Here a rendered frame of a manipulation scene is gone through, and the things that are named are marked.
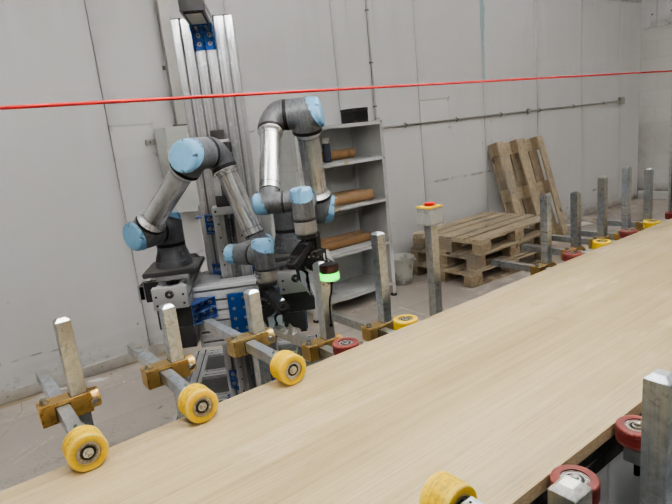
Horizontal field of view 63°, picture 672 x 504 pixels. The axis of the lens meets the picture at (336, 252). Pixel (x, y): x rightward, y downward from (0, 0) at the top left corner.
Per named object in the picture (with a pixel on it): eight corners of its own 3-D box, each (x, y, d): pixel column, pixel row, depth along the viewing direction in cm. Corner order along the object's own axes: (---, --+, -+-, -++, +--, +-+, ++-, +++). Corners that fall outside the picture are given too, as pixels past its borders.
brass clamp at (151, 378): (142, 384, 146) (139, 366, 145) (190, 367, 153) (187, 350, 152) (150, 391, 141) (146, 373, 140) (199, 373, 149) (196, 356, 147)
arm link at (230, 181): (209, 142, 213) (261, 256, 216) (190, 144, 204) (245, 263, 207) (230, 129, 208) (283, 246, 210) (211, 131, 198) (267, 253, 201)
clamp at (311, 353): (302, 358, 176) (300, 343, 175) (335, 345, 184) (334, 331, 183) (312, 363, 172) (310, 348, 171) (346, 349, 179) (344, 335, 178)
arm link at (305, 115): (303, 216, 239) (283, 94, 209) (337, 213, 238) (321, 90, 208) (302, 231, 230) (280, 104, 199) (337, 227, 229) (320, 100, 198)
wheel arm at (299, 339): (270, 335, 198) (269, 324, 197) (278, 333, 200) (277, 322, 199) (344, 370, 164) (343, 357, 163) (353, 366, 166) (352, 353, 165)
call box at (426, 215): (417, 227, 202) (415, 206, 200) (430, 223, 206) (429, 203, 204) (431, 228, 197) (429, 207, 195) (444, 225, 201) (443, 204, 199)
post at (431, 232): (429, 338, 212) (421, 224, 202) (438, 334, 215) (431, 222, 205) (438, 341, 208) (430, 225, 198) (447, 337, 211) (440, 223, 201)
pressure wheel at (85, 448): (70, 421, 114) (107, 426, 118) (55, 459, 113) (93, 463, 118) (76, 432, 109) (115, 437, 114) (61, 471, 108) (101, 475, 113)
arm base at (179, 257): (159, 262, 237) (155, 240, 235) (195, 258, 239) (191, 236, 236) (152, 271, 222) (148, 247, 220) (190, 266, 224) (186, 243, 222)
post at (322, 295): (327, 400, 184) (311, 262, 173) (335, 396, 186) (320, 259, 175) (333, 403, 181) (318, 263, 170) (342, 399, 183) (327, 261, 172)
